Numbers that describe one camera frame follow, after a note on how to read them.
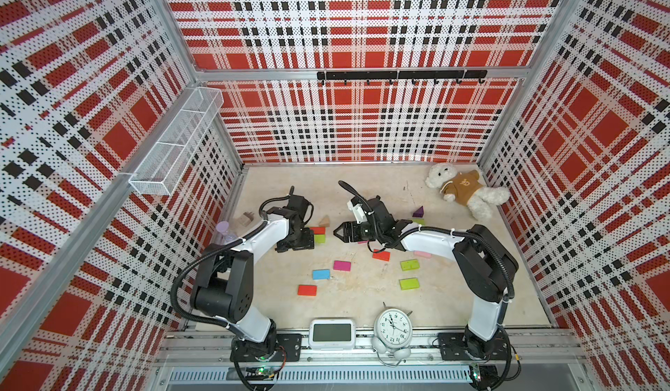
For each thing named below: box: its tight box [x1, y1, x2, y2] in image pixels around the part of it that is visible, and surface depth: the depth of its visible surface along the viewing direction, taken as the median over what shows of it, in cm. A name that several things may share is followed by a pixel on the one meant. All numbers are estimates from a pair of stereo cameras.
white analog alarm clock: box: [370, 301, 414, 367], surface depth 74 cm
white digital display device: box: [307, 318, 356, 351], surface depth 74 cm
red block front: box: [297, 284, 317, 297], surface depth 86 cm
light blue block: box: [312, 268, 331, 281], surface depth 90 cm
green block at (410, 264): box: [399, 258, 421, 272], surface depth 92 cm
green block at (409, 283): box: [398, 277, 421, 291], surface depth 88 cm
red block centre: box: [371, 248, 391, 262], surface depth 94 cm
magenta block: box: [332, 260, 352, 272], surface depth 93 cm
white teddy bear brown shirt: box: [424, 162, 511, 220], surface depth 104 cm
